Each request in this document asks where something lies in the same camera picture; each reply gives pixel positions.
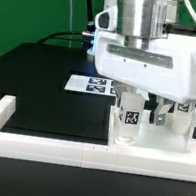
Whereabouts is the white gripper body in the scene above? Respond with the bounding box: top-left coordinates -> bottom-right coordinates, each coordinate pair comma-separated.
94,6 -> 196,104

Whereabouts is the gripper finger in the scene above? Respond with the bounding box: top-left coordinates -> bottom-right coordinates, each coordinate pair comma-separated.
149,96 -> 174,125
113,80 -> 128,104

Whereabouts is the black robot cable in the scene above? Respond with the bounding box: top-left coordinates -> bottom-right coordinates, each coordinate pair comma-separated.
36,0 -> 101,53

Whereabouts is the white square tabletop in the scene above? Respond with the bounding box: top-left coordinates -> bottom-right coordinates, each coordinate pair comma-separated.
108,106 -> 196,155

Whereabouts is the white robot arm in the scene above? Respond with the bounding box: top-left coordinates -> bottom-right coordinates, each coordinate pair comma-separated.
94,0 -> 196,125

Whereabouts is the white marker tag plate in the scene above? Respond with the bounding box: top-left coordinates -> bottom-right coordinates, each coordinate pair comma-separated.
64,72 -> 152,102

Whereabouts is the white U-shaped obstacle fence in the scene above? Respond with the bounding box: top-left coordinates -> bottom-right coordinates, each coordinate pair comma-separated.
0,95 -> 196,182

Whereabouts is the thin white cable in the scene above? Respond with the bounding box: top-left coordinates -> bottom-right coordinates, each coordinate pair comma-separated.
61,0 -> 77,40

